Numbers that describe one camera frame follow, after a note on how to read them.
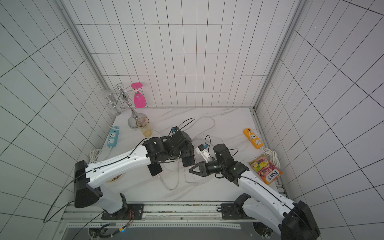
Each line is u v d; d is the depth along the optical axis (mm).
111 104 965
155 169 854
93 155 921
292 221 388
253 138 981
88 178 403
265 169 849
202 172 647
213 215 729
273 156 879
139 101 1031
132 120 1097
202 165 663
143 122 1071
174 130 668
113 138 995
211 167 651
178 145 534
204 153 695
